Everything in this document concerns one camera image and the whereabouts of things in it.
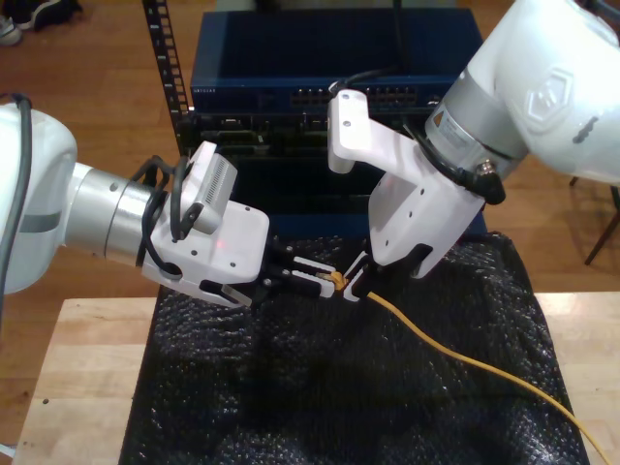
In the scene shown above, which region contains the blue metal base panel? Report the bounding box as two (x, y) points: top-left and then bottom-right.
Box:
(268, 212), (488, 239)

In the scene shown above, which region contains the white sneaker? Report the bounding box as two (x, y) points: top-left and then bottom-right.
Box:
(0, 14), (23, 47)

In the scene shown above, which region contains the black rack server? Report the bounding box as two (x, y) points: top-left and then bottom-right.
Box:
(193, 110), (427, 156)

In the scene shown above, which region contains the black bubble mat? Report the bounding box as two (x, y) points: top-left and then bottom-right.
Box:
(118, 231), (592, 465)

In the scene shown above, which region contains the blue network switch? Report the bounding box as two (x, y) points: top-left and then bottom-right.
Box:
(189, 10), (485, 115)

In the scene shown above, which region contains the grey camera cable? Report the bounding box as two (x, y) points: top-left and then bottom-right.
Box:
(0, 93), (34, 311)

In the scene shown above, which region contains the black rack shelf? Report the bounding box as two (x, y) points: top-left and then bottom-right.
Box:
(227, 155), (388, 217)

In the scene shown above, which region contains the yellow network cable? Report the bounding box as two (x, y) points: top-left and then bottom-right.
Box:
(314, 270), (612, 465)

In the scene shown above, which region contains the black perforated rack post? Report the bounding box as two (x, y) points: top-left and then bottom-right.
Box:
(141, 0), (204, 161)

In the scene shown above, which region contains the dark red chair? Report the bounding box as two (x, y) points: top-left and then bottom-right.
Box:
(569, 176), (620, 266)

